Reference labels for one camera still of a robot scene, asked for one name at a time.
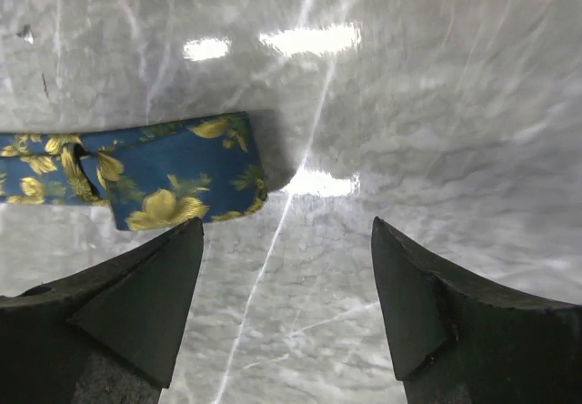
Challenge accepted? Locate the blue floral tie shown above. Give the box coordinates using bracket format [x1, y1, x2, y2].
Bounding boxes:
[1, 112, 267, 231]

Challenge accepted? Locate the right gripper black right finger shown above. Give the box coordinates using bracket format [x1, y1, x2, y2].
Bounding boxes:
[371, 218, 581, 403]

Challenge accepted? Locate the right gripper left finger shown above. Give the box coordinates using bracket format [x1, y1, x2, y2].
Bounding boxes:
[1, 218, 204, 403]

